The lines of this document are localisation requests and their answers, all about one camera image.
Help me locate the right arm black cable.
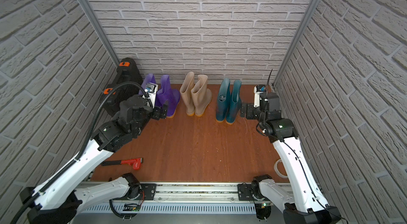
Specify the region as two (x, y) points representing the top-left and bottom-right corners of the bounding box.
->
(255, 69), (349, 224)

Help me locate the teal rain boot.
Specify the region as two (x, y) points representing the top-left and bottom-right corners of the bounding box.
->
(216, 78), (231, 122)
(226, 79), (242, 124)

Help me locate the beige rain boot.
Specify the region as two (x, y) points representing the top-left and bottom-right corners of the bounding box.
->
(191, 75), (212, 117)
(180, 71), (195, 116)

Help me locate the red pipe wrench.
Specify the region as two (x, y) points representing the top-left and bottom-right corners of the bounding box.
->
(100, 158), (144, 170)

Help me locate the black tool case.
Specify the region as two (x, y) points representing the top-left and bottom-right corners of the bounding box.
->
(99, 58), (143, 117)

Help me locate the purple rain boot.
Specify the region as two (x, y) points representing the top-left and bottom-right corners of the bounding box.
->
(138, 74), (156, 95)
(156, 75), (181, 118)

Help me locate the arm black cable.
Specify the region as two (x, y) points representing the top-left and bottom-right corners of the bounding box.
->
(255, 69), (349, 224)
(9, 81), (150, 224)

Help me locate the clear tape roll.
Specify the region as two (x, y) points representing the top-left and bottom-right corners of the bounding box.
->
(274, 159), (288, 179)

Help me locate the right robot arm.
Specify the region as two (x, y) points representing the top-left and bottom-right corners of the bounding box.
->
(241, 104), (341, 224)

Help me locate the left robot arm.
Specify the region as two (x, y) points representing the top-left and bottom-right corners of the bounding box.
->
(20, 95), (168, 224)

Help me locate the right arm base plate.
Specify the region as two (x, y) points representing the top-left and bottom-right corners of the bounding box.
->
(237, 183), (270, 203)

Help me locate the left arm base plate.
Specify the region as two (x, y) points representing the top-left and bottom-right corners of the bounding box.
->
(114, 183), (157, 201)

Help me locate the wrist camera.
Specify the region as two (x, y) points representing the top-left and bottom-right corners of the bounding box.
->
(144, 83), (158, 107)
(253, 85), (281, 112)

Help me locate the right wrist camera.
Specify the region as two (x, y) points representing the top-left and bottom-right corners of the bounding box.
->
(253, 85), (281, 112)

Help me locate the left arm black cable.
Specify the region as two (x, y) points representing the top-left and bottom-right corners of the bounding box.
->
(9, 81), (150, 224)

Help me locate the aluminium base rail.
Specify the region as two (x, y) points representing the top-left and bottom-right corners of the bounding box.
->
(65, 181), (328, 205)

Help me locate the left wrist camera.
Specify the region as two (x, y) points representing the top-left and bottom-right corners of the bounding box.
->
(144, 83), (158, 107)

